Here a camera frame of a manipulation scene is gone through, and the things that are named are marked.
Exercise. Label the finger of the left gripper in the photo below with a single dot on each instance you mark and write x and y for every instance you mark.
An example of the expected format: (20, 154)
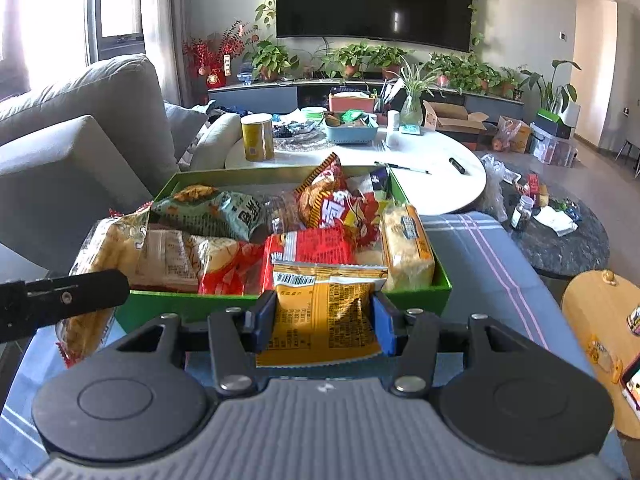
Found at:
(55, 299)

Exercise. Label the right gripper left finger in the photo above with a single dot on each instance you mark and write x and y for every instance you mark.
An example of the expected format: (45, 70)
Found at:
(235, 337)

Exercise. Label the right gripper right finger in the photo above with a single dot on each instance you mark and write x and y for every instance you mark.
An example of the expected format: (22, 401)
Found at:
(409, 341)

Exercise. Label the clear bag of biscuits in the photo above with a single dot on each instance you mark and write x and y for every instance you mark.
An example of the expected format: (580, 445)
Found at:
(103, 268)

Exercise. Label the orange yellow snack packet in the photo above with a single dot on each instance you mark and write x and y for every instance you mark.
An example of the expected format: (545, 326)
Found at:
(322, 314)

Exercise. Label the red snack bag silver stripe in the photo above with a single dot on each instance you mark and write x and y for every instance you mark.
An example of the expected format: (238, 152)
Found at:
(316, 245)

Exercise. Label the red yellow noodle snack bag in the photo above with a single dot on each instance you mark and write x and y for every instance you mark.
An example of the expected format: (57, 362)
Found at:
(328, 198)

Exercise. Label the yellow bread loaf package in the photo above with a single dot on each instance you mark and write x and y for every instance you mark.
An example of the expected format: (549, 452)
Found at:
(407, 252)

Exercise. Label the red beige cracker bag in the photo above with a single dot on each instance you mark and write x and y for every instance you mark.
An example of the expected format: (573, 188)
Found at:
(175, 261)

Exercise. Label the blue striped table cloth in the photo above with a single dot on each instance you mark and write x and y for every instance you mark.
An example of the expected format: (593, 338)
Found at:
(294, 431)

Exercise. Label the green chip snack bag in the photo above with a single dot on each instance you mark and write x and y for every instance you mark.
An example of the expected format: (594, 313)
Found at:
(207, 211)

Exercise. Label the white round table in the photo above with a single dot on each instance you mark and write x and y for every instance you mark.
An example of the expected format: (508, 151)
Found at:
(421, 163)

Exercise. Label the grey sofa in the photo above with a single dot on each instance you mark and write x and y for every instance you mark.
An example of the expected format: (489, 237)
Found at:
(103, 140)

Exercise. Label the black marker pen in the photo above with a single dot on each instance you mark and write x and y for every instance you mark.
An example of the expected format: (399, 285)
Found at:
(457, 165)

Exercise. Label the yellow wooden stool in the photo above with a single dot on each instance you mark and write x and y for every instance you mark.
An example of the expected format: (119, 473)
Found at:
(597, 304)

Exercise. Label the dark round coffee table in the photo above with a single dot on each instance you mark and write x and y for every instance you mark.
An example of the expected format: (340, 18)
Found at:
(564, 257)

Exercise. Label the yellow cylindrical can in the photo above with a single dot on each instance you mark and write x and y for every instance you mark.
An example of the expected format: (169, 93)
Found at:
(257, 132)

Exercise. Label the blue plastic basket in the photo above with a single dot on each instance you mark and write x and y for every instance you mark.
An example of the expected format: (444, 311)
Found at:
(346, 135)

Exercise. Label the open cardboard box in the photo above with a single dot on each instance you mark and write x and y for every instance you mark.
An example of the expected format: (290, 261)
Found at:
(444, 117)

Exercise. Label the glass vase with plant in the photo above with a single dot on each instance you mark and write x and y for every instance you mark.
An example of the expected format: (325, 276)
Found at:
(415, 79)

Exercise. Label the red flower decoration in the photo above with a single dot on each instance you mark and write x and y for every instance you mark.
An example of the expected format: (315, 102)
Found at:
(211, 58)

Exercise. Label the black wall television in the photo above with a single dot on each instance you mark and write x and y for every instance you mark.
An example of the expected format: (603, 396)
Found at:
(437, 23)

